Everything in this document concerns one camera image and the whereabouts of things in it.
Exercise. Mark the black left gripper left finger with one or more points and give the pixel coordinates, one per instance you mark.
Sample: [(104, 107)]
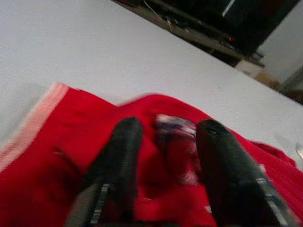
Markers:
[(118, 165)]

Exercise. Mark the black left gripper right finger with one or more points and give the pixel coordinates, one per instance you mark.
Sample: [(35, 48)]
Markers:
[(232, 170)]

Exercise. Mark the red polo shirt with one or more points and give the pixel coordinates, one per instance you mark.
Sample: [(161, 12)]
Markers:
[(47, 153)]

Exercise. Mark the brown cardboard box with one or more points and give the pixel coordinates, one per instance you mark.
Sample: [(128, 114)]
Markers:
[(270, 80)]

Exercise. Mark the black TV stand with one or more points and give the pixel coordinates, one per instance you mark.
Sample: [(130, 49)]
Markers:
[(213, 21)]

